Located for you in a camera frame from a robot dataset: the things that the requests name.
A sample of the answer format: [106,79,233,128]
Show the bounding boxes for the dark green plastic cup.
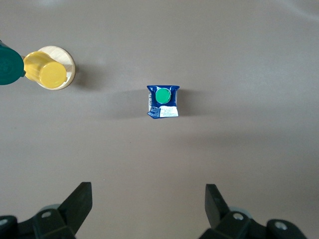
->
[0,39,25,86]

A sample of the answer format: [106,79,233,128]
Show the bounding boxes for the blue white milk carton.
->
[146,84,180,120]

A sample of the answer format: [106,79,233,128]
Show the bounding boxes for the round wooden cup stand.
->
[36,45,75,92]

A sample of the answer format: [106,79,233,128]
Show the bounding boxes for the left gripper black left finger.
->
[0,182,93,239]

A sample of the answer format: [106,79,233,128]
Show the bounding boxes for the yellow plastic cup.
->
[23,51,68,90]

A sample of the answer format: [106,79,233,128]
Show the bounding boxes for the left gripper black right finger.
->
[199,184,307,239]

